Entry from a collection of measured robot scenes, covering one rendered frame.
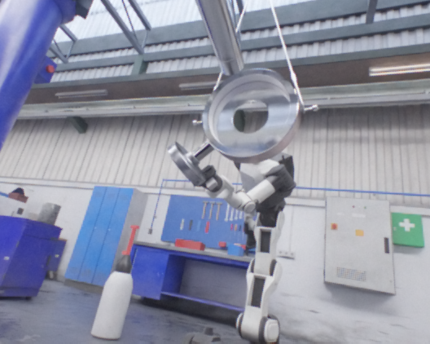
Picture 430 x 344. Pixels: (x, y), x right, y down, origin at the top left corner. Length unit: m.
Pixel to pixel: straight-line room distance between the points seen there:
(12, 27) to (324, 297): 4.52
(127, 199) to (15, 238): 2.42
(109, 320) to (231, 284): 2.88
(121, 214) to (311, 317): 3.35
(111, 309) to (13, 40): 1.84
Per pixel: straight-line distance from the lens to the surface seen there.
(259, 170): 1.84
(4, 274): 3.49
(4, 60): 2.17
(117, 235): 5.40
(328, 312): 4.83
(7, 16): 2.34
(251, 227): 2.33
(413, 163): 5.45
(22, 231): 3.49
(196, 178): 1.12
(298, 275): 4.84
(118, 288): 2.39
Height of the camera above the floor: 0.47
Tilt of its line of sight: 21 degrees up
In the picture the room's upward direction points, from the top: 11 degrees clockwise
